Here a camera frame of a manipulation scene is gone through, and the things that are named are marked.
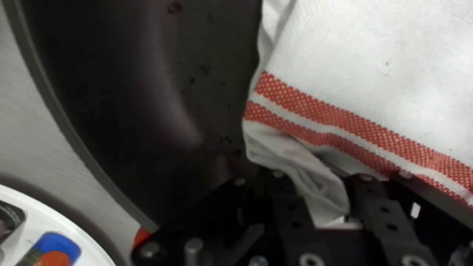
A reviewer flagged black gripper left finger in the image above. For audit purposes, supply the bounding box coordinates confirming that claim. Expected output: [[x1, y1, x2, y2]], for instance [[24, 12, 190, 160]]
[[131, 168, 330, 266]]

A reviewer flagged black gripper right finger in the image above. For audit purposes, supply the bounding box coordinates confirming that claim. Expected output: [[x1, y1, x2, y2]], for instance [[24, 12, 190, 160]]
[[345, 172, 473, 266]]

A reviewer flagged white red striped towel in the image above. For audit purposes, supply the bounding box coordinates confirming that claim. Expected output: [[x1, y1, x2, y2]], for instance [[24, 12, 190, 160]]
[[241, 0, 473, 231]]

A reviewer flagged black frying pan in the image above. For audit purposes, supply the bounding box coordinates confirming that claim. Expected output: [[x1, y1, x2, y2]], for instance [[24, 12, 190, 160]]
[[2, 0, 264, 236]]

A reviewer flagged red cup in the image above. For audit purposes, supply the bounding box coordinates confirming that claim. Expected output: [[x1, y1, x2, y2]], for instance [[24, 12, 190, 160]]
[[132, 225, 154, 250]]

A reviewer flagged blue lid spice jar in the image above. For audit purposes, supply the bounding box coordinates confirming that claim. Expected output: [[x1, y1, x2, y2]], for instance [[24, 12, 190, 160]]
[[17, 231, 83, 266]]

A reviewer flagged white round plate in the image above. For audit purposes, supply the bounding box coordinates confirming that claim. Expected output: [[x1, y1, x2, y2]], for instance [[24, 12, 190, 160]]
[[0, 184, 117, 266]]

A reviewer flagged dark spice jar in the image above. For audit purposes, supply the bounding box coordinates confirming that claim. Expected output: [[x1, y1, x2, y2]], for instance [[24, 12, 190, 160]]
[[0, 200, 27, 246]]

